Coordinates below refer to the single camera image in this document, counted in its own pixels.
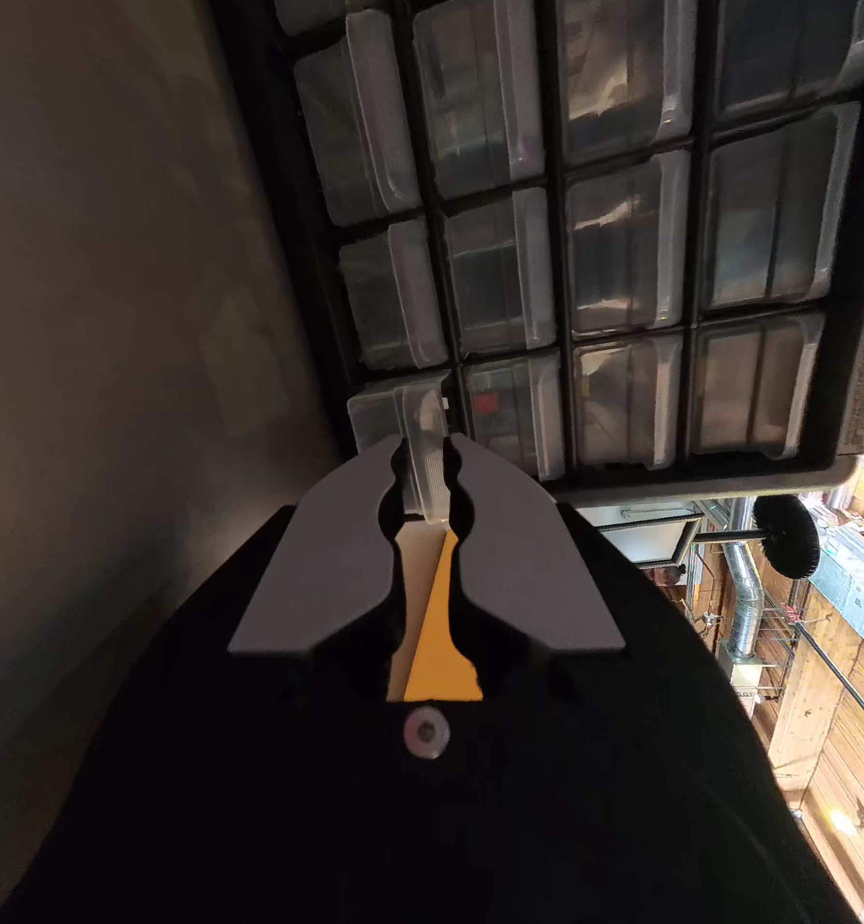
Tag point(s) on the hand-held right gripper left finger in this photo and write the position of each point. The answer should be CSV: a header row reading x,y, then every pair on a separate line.
x,y
317,578

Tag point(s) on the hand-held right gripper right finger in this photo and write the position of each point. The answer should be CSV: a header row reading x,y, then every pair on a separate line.
x,y
536,578

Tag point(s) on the yellow plastic bin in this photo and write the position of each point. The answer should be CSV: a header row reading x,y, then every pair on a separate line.
x,y
439,643

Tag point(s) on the clear plastic drawer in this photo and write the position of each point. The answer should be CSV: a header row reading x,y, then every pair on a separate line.
x,y
389,412

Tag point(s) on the black drawer cabinet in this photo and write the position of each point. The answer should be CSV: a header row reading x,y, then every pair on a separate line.
x,y
281,188

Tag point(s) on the dark panel on stand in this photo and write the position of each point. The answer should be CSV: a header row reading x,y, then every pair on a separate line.
x,y
649,537

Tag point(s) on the round metal duct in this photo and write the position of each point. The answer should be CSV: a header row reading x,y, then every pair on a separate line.
x,y
743,599

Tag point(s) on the metal air duct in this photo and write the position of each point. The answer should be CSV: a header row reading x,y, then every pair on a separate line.
x,y
858,578

